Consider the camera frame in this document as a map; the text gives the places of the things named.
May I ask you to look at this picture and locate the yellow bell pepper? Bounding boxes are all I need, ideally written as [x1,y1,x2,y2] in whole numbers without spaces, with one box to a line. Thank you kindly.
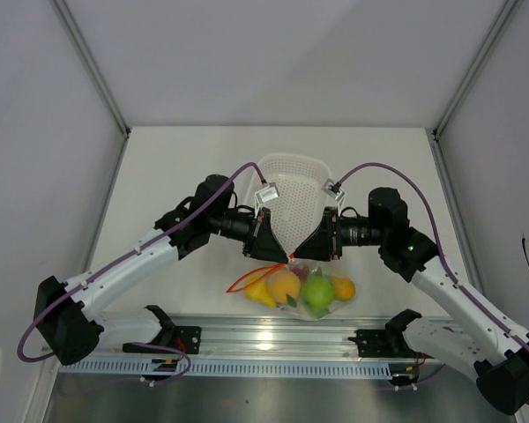
[243,279,277,308]

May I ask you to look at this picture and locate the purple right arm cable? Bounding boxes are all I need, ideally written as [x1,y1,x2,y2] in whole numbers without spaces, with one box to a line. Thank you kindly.
[332,162,529,409]

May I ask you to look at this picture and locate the red grape bunch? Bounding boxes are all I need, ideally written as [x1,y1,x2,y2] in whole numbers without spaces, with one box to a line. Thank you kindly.
[289,263,310,280]

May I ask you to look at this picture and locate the clear orange zip bag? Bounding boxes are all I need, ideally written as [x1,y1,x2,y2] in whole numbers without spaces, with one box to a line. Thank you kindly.
[227,256,361,315]

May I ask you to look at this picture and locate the right aluminium frame post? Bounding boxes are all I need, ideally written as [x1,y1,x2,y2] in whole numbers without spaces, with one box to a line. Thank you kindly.
[432,0,525,142]

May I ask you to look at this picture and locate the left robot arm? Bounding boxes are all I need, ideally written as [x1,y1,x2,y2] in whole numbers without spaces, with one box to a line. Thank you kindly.
[34,174,288,366]

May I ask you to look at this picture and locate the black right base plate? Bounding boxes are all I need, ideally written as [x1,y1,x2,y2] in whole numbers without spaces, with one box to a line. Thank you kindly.
[347,329,416,359]

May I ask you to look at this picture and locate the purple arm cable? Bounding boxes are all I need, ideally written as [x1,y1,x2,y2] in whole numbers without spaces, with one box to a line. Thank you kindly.
[332,162,529,409]
[16,161,270,389]

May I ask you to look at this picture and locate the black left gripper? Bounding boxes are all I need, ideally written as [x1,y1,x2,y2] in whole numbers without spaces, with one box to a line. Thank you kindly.
[208,206,288,263]

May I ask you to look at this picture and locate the white cauliflower with leaves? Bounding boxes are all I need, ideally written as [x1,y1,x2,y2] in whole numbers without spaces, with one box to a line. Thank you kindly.
[283,302,332,322]

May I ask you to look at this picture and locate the green apple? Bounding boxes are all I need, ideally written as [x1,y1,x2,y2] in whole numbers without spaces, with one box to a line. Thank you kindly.
[300,276,335,319]

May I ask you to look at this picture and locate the yellow green mango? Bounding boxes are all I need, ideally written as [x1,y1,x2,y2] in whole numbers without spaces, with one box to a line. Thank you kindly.
[331,277,356,301]

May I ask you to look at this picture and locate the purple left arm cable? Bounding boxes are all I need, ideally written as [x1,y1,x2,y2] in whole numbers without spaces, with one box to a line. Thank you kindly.
[16,161,270,389]

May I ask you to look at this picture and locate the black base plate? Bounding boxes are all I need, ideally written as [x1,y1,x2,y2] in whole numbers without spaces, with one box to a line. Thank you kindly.
[347,329,416,359]
[122,325,203,355]

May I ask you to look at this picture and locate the white perforated plastic basket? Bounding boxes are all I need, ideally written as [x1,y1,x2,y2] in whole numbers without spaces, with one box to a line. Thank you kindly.
[257,153,332,254]

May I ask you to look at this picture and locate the aluminium mounting rail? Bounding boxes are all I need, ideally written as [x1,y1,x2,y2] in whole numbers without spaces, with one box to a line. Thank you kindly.
[41,313,524,365]

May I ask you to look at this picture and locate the left aluminium frame post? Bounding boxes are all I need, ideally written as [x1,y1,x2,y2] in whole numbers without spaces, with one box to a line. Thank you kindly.
[49,0,130,138]

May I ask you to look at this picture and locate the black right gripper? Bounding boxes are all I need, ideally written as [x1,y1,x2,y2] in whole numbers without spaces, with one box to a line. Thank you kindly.
[294,207,387,262]

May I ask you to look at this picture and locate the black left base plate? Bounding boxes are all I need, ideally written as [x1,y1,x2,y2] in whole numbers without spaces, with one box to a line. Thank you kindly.
[122,325,203,355]

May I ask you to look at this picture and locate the aluminium frame post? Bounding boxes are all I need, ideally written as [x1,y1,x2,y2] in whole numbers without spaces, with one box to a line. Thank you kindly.
[49,0,130,138]
[432,0,525,142]

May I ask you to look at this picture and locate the orange peach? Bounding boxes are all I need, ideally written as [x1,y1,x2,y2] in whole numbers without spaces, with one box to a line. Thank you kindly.
[267,270,301,304]

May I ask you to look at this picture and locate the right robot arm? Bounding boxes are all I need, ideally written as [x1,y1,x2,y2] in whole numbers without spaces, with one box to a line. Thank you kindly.
[294,188,529,415]

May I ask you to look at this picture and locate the white slotted cable duct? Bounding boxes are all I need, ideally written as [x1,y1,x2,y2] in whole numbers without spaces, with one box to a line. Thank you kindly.
[59,356,392,380]

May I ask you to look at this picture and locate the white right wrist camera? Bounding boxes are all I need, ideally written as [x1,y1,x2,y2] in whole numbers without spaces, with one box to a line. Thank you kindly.
[322,178,346,211]

